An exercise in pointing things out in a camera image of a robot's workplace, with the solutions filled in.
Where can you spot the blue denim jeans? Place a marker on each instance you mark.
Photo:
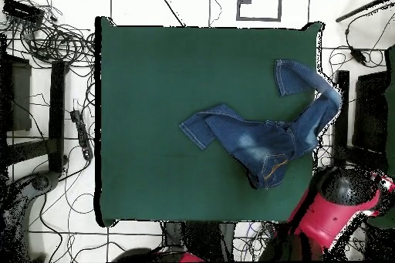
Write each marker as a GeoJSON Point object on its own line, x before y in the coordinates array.
{"type": "Point", "coordinates": [262, 142]}

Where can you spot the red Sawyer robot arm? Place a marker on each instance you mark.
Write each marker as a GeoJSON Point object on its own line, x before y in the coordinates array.
{"type": "Point", "coordinates": [327, 213]}

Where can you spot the dark green table cloth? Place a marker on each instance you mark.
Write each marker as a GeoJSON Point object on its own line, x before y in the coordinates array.
{"type": "Point", "coordinates": [139, 90]}

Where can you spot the black power strip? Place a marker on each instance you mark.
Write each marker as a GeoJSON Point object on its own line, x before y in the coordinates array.
{"type": "Point", "coordinates": [82, 135]}

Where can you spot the black upright bar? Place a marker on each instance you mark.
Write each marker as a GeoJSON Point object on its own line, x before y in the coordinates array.
{"type": "Point", "coordinates": [343, 133]}
{"type": "Point", "coordinates": [57, 115]}

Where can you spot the black wheeled base leg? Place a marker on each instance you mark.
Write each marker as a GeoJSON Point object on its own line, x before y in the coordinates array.
{"type": "Point", "coordinates": [40, 182]}

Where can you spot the black panel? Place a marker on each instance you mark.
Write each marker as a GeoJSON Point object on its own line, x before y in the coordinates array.
{"type": "Point", "coordinates": [370, 108]}

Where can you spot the black power adapter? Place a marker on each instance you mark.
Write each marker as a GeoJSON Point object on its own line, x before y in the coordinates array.
{"type": "Point", "coordinates": [358, 55]}

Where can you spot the black case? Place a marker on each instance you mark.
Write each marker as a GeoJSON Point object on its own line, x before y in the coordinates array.
{"type": "Point", "coordinates": [18, 93]}

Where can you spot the black tripod leg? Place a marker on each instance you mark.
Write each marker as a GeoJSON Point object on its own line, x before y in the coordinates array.
{"type": "Point", "coordinates": [361, 8]}

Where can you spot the black electronics box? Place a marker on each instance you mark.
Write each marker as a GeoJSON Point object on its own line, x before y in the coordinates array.
{"type": "Point", "coordinates": [21, 10]}

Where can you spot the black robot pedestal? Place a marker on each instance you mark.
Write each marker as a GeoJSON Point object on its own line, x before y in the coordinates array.
{"type": "Point", "coordinates": [200, 238]}

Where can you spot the gray square frame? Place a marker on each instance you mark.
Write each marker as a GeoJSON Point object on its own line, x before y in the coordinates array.
{"type": "Point", "coordinates": [259, 19]}

